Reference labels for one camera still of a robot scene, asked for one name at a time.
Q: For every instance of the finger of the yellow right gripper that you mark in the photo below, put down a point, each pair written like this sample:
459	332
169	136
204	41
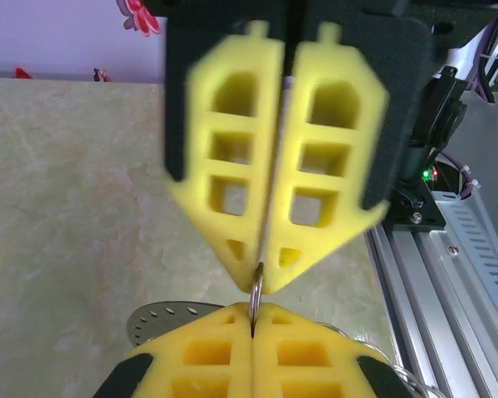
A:
290	166
265	166

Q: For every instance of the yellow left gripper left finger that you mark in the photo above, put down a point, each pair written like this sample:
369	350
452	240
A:
207	365

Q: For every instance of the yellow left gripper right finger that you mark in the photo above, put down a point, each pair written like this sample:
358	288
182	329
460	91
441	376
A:
307	365

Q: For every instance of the large silver keyring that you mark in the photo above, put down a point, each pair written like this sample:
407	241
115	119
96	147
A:
256	290

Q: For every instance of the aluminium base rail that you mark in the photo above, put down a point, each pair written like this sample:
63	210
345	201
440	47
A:
431	311

